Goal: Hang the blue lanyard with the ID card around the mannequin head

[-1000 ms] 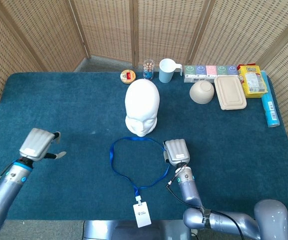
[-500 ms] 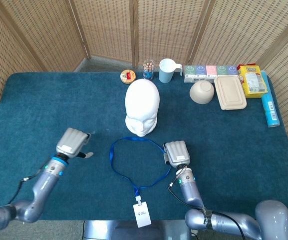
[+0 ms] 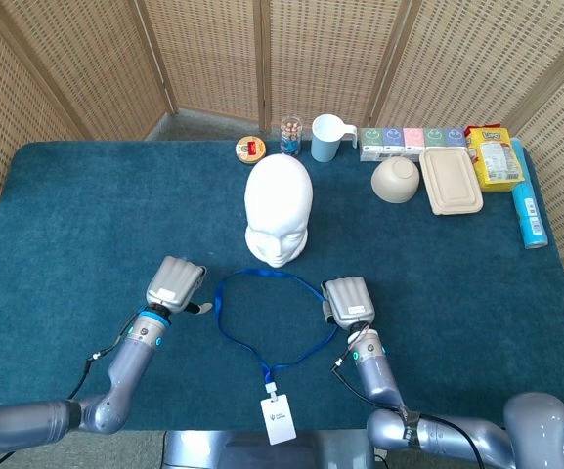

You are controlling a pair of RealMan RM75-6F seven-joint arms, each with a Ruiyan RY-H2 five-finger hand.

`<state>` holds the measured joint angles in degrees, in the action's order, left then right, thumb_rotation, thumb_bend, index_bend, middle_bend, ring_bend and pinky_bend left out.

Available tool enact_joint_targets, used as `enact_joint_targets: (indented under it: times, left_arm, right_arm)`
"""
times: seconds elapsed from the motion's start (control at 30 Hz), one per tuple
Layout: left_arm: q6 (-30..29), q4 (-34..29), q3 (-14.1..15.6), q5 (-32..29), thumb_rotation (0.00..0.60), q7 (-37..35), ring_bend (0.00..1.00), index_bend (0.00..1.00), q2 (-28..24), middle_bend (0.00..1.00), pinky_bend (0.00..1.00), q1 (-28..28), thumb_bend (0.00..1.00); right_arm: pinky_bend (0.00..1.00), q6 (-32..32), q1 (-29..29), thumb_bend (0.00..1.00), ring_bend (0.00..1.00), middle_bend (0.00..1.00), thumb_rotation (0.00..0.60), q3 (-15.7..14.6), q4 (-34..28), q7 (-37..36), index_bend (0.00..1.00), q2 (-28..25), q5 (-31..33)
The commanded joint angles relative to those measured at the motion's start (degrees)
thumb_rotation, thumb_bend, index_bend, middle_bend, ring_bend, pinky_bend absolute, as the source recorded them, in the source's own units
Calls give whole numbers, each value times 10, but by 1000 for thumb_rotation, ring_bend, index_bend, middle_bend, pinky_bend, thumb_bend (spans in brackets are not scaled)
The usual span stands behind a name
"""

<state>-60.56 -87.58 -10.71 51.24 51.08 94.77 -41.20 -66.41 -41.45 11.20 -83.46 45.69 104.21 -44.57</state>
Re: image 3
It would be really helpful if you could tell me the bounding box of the yellow snack bag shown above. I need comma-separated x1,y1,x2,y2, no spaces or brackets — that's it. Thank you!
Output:
464,124,526,192

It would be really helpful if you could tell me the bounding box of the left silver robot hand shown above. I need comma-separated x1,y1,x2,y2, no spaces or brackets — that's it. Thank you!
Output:
145,255,213,316

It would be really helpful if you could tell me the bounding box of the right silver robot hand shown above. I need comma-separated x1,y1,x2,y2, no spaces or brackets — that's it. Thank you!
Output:
321,276,375,329

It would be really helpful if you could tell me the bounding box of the white ID badge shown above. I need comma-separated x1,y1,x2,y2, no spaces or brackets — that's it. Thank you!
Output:
260,383,297,447

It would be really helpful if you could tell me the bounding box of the multicolour tissue packet bundle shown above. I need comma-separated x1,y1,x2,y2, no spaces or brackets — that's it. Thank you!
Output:
359,126,468,163

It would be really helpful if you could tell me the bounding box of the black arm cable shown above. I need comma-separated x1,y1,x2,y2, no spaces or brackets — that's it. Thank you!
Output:
329,356,486,469
65,312,139,402

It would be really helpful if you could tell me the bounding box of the round red yellow tin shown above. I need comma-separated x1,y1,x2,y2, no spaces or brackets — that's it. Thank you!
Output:
235,136,268,167

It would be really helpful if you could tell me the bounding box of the blue-grey robot torso base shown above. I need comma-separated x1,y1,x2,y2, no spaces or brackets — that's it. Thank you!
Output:
161,429,375,469

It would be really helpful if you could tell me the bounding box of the dark teal table cloth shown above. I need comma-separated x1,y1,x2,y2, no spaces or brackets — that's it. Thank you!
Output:
0,141,564,432

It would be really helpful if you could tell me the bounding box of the clear jar of batteries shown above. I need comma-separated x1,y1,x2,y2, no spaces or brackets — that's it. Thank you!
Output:
280,115,303,156

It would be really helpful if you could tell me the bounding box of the blue lanyard strap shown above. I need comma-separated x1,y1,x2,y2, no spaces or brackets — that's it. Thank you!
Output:
213,270,340,392

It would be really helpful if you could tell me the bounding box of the wicker folding screen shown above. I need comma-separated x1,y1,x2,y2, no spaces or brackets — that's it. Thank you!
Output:
0,0,564,362

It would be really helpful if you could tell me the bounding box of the white foam mannequin head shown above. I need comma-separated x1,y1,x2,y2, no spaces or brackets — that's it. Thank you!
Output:
243,153,314,269

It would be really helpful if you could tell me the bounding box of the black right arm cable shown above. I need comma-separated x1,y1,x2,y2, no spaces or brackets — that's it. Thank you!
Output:
329,356,486,469

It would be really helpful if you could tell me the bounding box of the light blue handled pitcher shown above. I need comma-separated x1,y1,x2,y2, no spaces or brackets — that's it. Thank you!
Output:
310,114,359,162

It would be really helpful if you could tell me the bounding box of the light blue wrapped roll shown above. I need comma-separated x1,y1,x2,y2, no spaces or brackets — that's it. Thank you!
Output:
508,137,549,250

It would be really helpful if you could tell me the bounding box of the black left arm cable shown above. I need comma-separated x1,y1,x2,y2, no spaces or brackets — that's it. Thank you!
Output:
65,312,139,402

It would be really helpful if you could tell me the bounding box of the beige lidded lunch box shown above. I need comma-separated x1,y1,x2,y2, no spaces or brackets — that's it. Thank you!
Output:
418,148,485,216

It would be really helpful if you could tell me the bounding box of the beige upturned bowl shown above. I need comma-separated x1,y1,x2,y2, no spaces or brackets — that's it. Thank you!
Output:
370,154,421,202

